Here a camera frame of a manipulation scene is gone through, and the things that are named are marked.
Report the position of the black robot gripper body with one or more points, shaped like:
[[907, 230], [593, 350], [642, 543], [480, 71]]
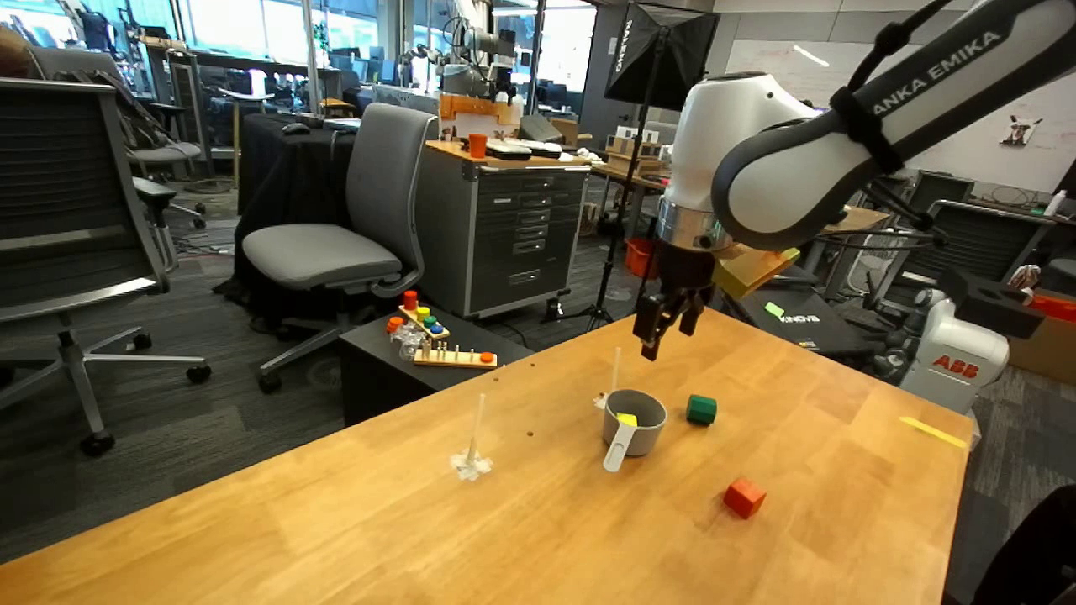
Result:
[[680, 273]]

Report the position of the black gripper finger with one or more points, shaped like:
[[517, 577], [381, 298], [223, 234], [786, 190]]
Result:
[[651, 325], [693, 306]]

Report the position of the grey measuring cup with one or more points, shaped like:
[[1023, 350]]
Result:
[[655, 439]]

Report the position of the white ABB robot base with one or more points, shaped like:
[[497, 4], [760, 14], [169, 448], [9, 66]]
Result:
[[953, 358]]

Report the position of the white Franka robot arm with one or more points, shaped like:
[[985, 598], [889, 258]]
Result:
[[741, 136]]

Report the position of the orange cup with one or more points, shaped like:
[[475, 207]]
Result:
[[480, 146]]

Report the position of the red bucket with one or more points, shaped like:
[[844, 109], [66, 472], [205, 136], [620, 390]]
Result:
[[637, 257]]

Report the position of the clear plastic stand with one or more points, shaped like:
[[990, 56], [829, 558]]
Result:
[[604, 401], [472, 465]]

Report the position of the green block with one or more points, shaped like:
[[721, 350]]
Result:
[[699, 411]]

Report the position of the black equipment case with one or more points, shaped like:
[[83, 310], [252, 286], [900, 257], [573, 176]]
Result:
[[809, 331]]

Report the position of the grey drawer cabinet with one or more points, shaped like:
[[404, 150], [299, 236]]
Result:
[[504, 236]]

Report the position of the red cube block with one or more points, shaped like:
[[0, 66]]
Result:
[[745, 499]]

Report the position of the black softbox light stand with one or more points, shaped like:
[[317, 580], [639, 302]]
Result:
[[656, 56]]

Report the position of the small colourful plastic toy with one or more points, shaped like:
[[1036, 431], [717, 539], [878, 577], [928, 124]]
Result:
[[418, 325]]

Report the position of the yellow tape strip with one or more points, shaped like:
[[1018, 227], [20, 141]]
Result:
[[934, 431]]

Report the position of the low black table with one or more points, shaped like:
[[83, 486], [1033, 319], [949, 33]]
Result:
[[372, 372]]

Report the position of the grey office chair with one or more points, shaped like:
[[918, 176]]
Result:
[[313, 253]]

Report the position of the cardboard box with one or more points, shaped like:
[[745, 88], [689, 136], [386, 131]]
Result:
[[1047, 355]]

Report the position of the red box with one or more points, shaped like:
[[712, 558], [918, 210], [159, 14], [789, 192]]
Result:
[[1052, 306]]

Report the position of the black mesh office chair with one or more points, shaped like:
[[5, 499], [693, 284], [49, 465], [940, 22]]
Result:
[[68, 178]]

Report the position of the tan wrist camera mount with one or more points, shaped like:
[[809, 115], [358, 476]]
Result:
[[750, 271]]

